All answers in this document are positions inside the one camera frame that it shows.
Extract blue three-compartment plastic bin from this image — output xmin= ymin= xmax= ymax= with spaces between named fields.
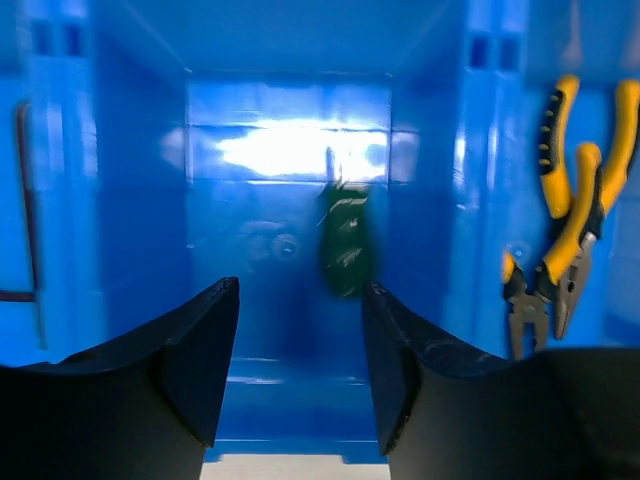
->
xmin=1 ymin=1 xmax=639 ymax=464

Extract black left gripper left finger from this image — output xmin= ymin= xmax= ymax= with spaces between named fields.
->
xmin=1 ymin=277 xmax=240 ymax=479

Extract yellow black long-nose pliers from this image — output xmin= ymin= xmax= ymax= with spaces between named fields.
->
xmin=536 ymin=142 xmax=603 ymax=340

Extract green stubby flathead screwdriver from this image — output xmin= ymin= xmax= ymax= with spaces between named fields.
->
xmin=317 ymin=147 xmax=376 ymax=300

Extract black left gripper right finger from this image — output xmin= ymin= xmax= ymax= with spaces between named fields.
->
xmin=362 ymin=283 xmax=639 ymax=479

